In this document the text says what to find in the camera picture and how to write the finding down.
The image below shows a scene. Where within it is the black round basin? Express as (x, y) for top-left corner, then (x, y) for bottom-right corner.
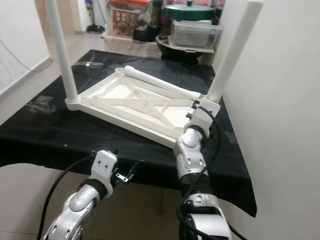
(155, 34), (221, 63)

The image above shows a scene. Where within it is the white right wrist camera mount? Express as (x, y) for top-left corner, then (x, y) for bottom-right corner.
(186, 100), (221, 133)

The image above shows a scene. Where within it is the black tablecloth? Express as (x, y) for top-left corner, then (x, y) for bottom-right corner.
(0, 49), (258, 218)

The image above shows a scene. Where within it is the orange lidded clear bin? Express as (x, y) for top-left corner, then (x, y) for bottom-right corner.
(107, 0), (153, 38)

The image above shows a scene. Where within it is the beige cloth covered crate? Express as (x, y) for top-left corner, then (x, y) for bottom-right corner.
(102, 35), (163, 56)

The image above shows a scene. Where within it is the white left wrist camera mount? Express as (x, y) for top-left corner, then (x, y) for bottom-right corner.
(90, 149), (119, 189)

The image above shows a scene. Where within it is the white plastic table top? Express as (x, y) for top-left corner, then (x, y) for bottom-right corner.
(64, 67), (223, 150)

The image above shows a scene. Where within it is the black wall cable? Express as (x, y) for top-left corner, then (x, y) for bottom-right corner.
(0, 40), (53, 81)

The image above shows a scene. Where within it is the red patterned box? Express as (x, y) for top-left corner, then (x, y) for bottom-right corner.
(112, 9), (141, 37)

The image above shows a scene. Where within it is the black floor mop head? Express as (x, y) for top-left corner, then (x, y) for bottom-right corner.
(87, 25), (106, 35)

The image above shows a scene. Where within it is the white fridge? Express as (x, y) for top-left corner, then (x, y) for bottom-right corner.
(90, 0), (108, 28)

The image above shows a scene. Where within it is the clear tape strip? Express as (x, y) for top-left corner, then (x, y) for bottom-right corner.
(80, 61), (108, 70)

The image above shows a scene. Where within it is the clear plastic storage box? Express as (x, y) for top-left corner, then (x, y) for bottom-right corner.
(169, 19), (223, 51)

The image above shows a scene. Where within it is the clear tape cross patch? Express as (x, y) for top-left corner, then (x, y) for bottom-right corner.
(32, 95), (61, 115)

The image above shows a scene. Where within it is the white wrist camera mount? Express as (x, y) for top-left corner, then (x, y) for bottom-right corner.
(90, 149), (119, 189)
(186, 100), (221, 133)

